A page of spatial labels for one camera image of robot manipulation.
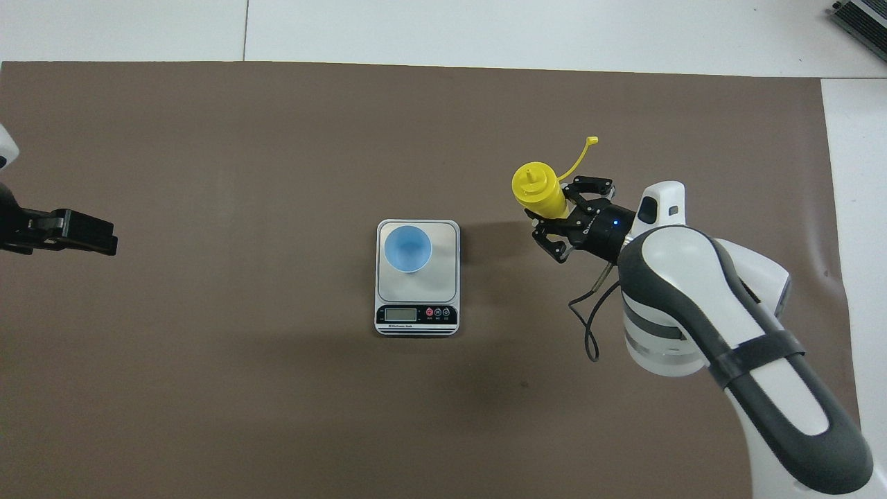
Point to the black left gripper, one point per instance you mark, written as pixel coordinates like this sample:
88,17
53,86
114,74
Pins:
21,225

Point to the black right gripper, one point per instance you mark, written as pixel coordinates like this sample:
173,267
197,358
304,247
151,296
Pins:
599,232

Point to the yellow squeeze bottle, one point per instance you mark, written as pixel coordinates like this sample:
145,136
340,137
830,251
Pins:
537,190

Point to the light blue plastic cup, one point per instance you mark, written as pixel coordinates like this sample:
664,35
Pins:
407,249

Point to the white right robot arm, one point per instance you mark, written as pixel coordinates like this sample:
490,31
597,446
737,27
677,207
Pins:
693,277

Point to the silver digital kitchen scale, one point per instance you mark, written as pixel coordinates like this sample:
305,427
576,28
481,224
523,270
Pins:
443,277

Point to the brown table mat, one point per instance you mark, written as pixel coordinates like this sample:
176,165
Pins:
277,138

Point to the grey metal device box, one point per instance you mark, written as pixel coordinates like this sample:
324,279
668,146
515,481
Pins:
863,21

